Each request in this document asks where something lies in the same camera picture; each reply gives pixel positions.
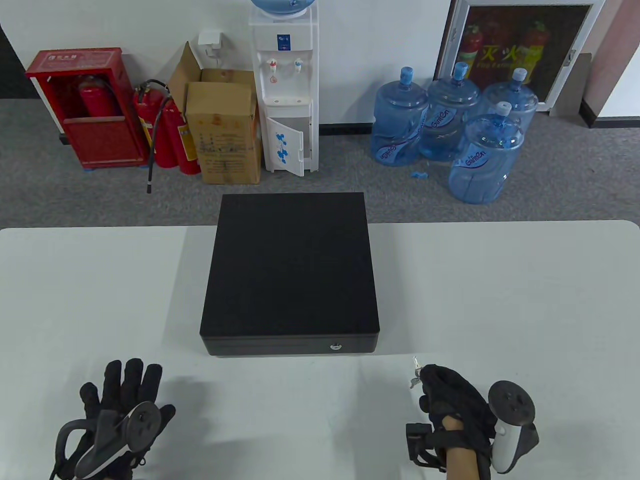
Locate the white framed wall fire cabinet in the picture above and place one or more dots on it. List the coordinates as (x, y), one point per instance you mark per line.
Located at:
(525, 45)

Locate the person's left hand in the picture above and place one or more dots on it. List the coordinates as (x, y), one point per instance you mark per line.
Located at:
(134, 375)

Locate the grey hand controller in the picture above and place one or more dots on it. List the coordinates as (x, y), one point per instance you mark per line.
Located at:
(510, 402)
(142, 425)

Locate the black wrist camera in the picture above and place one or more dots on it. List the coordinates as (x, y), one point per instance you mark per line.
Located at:
(417, 442)

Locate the silver key bunch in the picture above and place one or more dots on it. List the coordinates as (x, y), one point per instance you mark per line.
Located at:
(415, 372)

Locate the blue dispenser water bottle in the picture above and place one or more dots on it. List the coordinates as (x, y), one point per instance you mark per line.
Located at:
(282, 6)

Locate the small blue plastic cap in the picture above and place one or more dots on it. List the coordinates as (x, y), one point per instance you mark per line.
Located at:
(419, 175)

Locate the grey left hand controller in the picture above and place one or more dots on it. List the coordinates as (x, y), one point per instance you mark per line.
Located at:
(142, 425)

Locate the red fire extinguisher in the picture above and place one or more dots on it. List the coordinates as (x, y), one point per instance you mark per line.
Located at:
(145, 122)
(97, 97)
(186, 145)

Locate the brown cardboard box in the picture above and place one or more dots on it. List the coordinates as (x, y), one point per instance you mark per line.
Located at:
(225, 135)

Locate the person's right hand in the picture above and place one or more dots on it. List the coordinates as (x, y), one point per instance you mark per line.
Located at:
(455, 395)

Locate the blue water jug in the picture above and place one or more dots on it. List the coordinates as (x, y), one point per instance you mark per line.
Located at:
(447, 115)
(482, 165)
(520, 100)
(397, 125)

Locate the red fire extinguisher cabinet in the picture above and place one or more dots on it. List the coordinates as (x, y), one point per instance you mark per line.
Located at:
(102, 140)

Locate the white wall socket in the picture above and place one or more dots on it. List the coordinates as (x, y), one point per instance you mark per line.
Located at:
(210, 41)

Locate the person's right forearm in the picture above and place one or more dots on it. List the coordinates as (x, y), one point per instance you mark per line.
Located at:
(460, 462)

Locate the grey right hand controller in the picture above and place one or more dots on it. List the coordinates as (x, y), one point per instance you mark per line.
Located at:
(510, 402)

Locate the white water dispenser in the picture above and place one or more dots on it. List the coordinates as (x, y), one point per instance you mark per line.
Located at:
(285, 90)

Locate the black cash drawer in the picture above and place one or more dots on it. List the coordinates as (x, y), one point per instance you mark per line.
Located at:
(290, 265)

